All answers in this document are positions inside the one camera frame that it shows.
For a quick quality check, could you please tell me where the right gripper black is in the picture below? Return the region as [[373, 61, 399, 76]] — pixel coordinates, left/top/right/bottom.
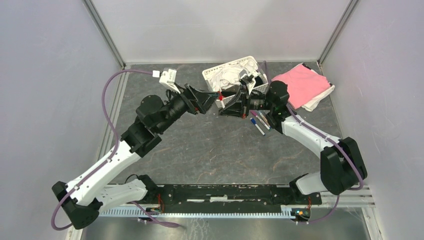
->
[[219, 85, 275, 119]]

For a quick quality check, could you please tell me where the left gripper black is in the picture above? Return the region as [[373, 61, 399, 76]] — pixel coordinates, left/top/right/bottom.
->
[[157, 82, 221, 134]]

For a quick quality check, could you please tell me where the white marker pen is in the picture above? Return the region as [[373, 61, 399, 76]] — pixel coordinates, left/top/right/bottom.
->
[[250, 117, 266, 136]]

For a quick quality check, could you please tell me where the white plastic basket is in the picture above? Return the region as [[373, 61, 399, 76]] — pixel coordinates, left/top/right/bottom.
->
[[202, 56, 270, 109]]

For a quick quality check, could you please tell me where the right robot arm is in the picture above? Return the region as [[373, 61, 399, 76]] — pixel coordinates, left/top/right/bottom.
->
[[219, 81, 368, 204]]

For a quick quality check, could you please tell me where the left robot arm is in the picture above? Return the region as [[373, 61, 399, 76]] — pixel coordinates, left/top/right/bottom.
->
[[50, 84, 220, 231]]

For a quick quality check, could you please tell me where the white cloth in basket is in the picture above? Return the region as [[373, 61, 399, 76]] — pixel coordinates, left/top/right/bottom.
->
[[207, 60, 258, 92]]

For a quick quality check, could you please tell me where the black cloth in basket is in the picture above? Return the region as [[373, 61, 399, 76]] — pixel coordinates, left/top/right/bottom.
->
[[219, 74, 268, 97]]

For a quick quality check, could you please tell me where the pink folded cloth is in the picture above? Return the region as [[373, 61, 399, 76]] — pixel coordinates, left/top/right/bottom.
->
[[271, 63, 331, 110]]

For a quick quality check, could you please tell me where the white folded cloth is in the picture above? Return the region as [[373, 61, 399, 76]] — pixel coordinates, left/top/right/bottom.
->
[[293, 62, 336, 113]]

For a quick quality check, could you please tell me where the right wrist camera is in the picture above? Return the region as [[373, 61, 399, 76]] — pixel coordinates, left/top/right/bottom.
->
[[238, 70, 259, 96]]

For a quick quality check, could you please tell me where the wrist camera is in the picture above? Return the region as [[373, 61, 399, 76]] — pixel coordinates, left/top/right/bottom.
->
[[152, 68, 181, 94], [238, 70, 259, 96]]

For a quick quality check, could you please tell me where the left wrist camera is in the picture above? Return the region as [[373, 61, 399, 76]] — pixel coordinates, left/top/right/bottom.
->
[[152, 68, 181, 94]]

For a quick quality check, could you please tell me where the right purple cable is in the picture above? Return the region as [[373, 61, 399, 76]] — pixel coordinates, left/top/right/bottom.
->
[[260, 60, 365, 225]]

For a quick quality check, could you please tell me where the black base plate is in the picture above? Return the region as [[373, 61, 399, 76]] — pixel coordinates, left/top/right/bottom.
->
[[137, 184, 322, 214]]

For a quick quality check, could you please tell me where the slotted cable duct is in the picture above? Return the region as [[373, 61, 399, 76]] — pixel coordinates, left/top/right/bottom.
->
[[99, 205, 296, 220]]

